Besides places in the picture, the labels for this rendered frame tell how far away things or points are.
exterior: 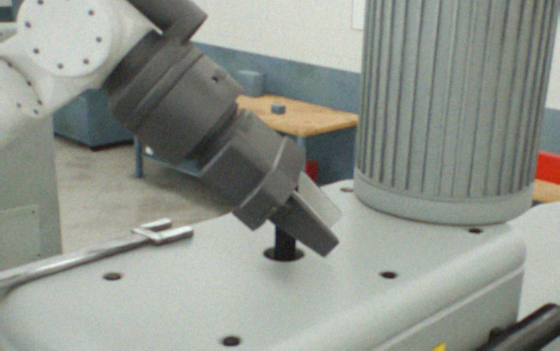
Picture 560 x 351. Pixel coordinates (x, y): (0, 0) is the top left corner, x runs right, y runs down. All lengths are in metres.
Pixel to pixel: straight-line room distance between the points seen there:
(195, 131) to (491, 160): 0.31
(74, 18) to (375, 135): 0.34
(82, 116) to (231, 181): 7.54
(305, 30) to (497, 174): 5.73
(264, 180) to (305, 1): 5.88
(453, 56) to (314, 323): 0.30
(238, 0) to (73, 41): 6.48
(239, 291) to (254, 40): 6.35
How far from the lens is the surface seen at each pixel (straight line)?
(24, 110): 0.64
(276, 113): 5.90
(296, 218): 0.61
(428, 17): 0.73
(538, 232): 1.17
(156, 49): 0.60
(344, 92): 6.19
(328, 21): 6.27
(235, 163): 0.59
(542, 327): 0.79
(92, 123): 8.04
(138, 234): 0.70
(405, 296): 0.62
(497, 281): 0.74
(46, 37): 0.58
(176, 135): 0.59
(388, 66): 0.75
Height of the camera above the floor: 2.15
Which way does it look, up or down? 19 degrees down
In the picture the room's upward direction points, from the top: 3 degrees clockwise
